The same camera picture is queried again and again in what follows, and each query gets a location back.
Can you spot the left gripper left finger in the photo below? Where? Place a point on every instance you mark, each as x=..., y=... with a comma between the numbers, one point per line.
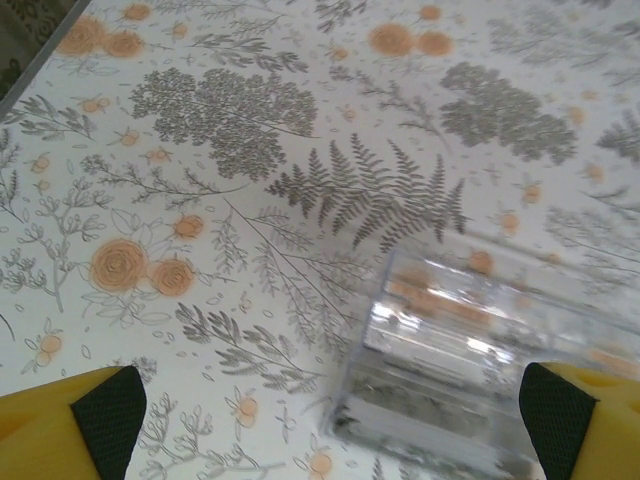
x=50, y=435

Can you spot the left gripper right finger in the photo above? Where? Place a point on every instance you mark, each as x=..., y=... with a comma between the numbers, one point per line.
x=595, y=430

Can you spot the clear acrylic organizer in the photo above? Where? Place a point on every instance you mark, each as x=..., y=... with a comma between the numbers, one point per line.
x=450, y=360

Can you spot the aluminium side rail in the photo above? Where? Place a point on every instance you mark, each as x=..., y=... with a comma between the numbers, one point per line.
x=47, y=50

